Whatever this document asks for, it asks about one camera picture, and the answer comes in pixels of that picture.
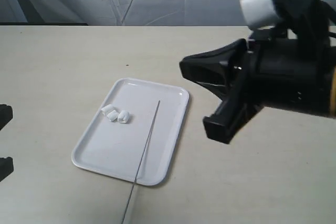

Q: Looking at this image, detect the white rectangular plastic tray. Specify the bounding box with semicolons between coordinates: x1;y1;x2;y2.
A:
71;78;190;186

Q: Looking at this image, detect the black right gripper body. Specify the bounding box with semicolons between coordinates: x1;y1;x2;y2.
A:
230;37;336;119

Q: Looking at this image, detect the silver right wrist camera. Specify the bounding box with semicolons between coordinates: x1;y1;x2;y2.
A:
239;0;318;30

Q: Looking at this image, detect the white foam piece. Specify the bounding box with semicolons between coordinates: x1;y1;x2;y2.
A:
117;110;130;124
106;110;119;122
101;104;115;116

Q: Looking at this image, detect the thin metal skewer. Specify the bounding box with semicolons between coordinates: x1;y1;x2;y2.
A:
121;100;161;224

